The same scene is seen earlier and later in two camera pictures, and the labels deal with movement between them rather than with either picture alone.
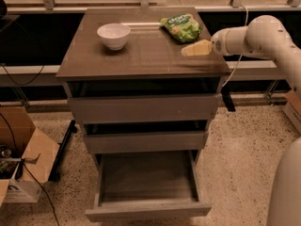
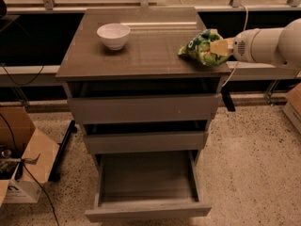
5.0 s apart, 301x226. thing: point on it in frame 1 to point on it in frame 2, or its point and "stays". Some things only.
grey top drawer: (179, 107) stays
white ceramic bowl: (115, 35) stays
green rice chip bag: (183, 26) to (198, 48)
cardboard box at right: (293, 109) stays
